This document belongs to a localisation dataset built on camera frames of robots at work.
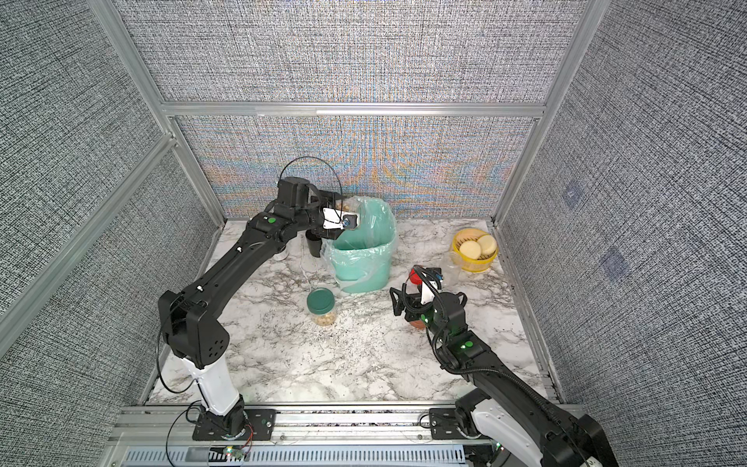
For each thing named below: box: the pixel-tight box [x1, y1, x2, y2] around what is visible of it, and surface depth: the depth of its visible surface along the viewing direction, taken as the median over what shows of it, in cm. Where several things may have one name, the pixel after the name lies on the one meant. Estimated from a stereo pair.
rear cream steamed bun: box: [476, 234, 498, 256], surface depth 103 cm
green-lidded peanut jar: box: [306, 287, 336, 327], surface depth 87 cm
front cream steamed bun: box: [459, 240, 482, 260], surface depth 104 cm
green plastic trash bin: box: [330, 197, 398, 294], surface depth 88 cm
